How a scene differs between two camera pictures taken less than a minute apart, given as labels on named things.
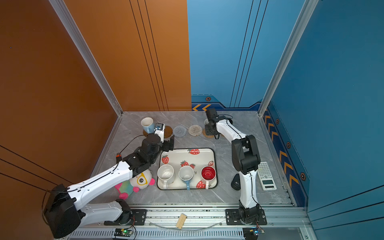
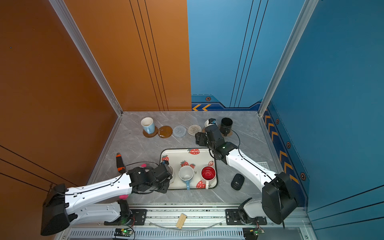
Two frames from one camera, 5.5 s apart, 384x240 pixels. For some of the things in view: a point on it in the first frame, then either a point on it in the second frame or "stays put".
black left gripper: x=166 y=147 -> x=167 y=186
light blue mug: x=186 y=174 stays put
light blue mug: x=148 y=125 stays put
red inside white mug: x=208 y=174 stays put
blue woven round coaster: x=179 y=131 stays put
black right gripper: x=207 y=131 -> x=200 y=138
